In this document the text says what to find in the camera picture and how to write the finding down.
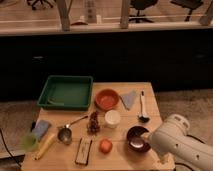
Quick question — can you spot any dark brown bowl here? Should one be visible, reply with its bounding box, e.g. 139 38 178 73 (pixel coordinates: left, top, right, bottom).
126 126 151 153

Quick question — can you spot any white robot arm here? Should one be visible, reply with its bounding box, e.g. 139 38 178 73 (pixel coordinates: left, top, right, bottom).
148 114 213 171

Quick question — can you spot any green plastic tray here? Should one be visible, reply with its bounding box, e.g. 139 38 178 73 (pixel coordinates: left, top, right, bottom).
37 75 93 111

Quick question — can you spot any orange bowl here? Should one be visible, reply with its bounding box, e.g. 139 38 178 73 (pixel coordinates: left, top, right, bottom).
95 89 119 111

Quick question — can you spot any blue folded cloth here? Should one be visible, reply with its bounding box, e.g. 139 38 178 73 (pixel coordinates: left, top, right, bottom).
120 90 136 110

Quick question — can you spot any white cup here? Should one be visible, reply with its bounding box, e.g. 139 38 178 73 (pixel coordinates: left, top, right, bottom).
105 110 121 128

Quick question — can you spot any bunch of dark grapes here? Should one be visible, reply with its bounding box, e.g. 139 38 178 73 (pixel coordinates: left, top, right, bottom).
87 112 100 134

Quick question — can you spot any orange tomato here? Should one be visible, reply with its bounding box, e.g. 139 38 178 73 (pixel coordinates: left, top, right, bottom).
99 139 113 154

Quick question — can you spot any metal ladle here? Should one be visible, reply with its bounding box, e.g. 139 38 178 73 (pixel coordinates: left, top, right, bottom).
57 115 87 145

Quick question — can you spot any black rectangular box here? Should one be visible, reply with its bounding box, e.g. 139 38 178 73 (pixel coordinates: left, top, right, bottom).
75 138 92 165

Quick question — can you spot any blue sponge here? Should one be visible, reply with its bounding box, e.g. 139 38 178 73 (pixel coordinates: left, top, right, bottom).
32 120 51 141

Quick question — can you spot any black office chair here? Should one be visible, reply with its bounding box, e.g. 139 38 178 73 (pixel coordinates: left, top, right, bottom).
26 0 56 10
170 0 203 22
129 0 158 23

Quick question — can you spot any green plastic cup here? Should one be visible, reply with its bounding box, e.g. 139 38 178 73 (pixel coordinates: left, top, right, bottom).
21 134 38 151

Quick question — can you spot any black office chair left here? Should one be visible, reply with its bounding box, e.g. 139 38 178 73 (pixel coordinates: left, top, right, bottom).
26 0 56 10

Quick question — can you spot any black office chair right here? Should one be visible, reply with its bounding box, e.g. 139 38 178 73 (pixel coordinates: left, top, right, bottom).
170 0 203 22

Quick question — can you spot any black floor cable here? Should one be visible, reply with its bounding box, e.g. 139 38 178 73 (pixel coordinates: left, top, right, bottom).
173 133 213 171

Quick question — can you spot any black cable left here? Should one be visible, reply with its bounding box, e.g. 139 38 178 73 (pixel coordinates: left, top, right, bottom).
0 128 22 168

